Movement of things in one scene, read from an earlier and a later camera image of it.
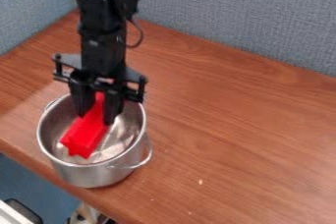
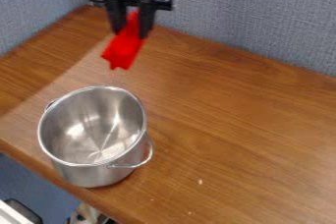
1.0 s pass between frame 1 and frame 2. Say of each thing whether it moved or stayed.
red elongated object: moved
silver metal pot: stayed
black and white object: stayed
